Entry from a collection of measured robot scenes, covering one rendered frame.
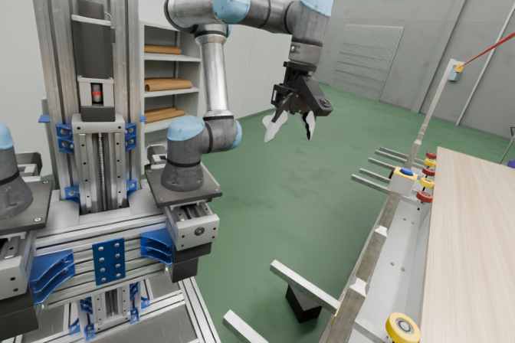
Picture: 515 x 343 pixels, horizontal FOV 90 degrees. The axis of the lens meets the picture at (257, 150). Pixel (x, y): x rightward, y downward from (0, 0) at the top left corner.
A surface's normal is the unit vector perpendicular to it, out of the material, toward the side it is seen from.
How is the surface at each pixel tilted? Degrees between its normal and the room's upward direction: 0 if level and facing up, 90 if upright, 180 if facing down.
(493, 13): 90
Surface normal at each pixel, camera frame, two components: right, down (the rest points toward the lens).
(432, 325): 0.17, -0.91
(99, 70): 0.51, 0.40
